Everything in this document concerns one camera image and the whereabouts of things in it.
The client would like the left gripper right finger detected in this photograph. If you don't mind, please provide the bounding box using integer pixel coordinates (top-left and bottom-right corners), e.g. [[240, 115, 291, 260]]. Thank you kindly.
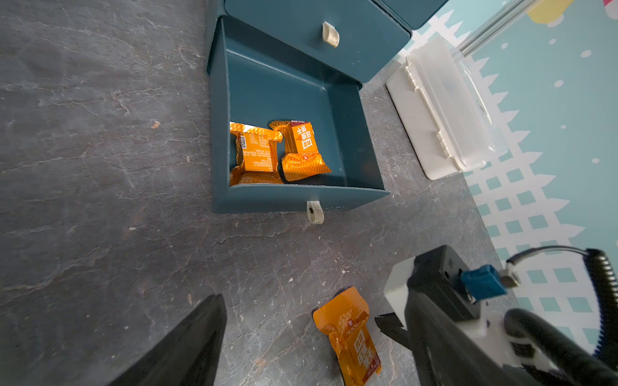
[[405, 291, 526, 385]]

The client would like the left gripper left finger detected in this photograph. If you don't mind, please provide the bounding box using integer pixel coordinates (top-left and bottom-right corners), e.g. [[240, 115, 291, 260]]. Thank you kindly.
[[110, 294, 227, 385]]

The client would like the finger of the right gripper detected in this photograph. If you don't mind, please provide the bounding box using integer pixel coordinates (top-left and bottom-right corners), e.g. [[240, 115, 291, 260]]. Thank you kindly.
[[374, 313, 410, 350]]

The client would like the orange cookie packet bottom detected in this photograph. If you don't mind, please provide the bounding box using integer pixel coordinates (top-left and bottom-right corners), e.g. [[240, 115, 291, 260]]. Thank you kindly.
[[312, 287, 381, 385]]

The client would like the orange cookie packet top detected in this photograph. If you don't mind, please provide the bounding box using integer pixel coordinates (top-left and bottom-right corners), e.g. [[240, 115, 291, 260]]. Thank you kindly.
[[269, 121, 332, 182]]

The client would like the teal bottom drawer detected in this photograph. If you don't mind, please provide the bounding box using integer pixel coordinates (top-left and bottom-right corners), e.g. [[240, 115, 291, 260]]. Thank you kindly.
[[208, 16, 387, 213]]

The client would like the dark teal drawer cabinet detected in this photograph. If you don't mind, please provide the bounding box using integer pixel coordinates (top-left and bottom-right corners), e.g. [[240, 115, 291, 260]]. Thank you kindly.
[[205, 0, 445, 83]]

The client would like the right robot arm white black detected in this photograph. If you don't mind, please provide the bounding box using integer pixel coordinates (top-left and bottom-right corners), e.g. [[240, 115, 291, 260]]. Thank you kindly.
[[375, 245, 617, 385]]

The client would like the clear plastic storage box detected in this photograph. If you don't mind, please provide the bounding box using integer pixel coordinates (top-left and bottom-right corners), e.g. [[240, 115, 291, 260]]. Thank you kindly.
[[386, 37, 508, 180]]

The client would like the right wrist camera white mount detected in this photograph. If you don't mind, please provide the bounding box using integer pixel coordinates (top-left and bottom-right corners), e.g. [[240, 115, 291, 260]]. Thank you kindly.
[[383, 245, 521, 339]]

